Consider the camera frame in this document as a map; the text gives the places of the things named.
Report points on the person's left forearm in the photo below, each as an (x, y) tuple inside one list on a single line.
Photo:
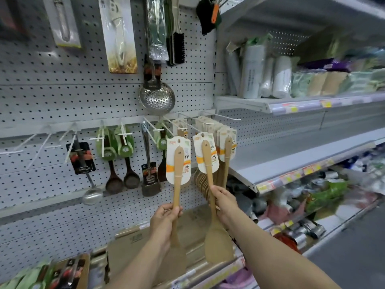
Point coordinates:
[(135, 267)]

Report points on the purple box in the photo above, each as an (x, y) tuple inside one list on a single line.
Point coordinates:
[(328, 65)]

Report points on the black orange tool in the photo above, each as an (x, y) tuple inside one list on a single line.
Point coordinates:
[(206, 18)]

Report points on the clear pack green insert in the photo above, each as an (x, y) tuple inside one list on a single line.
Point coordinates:
[(156, 30)]

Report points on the grey store shelf unit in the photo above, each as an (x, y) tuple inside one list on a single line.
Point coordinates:
[(285, 153)]

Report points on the small steel ladle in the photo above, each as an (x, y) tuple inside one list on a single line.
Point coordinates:
[(92, 196)]

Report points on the assorted packaged goods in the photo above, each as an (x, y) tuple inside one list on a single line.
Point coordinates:
[(325, 195)]

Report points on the person's left hand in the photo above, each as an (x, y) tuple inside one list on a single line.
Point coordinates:
[(162, 224)]

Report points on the slim grey cup pack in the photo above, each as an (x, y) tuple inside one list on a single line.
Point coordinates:
[(233, 72)]

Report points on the pale boxed pack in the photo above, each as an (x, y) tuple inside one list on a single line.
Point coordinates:
[(61, 24)]

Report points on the thick white roll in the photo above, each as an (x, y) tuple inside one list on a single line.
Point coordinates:
[(281, 78)]

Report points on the dark hanging pack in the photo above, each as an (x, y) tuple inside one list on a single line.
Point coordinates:
[(12, 18)]

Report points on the white knife in package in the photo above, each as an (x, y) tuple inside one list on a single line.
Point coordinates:
[(120, 36)]

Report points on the row of red yellow labels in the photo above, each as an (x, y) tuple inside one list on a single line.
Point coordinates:
[(288, 178)]

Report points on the person's right hand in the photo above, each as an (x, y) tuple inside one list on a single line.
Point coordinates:
[(227, 206)]

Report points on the person's right forearm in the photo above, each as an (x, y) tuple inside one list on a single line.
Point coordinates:
[(270, 258)]

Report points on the wooden spatulas bunch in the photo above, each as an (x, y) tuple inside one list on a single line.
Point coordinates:
[(228, 144)]

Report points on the slim white roll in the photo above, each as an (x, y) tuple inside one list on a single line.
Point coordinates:
[(267, 81)]

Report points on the dark wooden spatula green card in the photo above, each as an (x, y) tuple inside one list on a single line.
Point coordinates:
[(162, 171)]

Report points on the flat cardboard box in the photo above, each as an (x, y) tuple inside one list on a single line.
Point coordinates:
[(129, 249)]

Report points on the row of green beige packs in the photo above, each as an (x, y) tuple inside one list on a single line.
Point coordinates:
[(315, 84)]

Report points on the pink plastic basin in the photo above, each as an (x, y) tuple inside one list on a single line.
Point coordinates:
[(237, 281)]

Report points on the large steel skimmer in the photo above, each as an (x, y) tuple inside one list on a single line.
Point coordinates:
[(157, 100)]

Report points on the bundle of carded steel utensils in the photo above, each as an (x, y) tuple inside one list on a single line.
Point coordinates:
[(66, 273)]

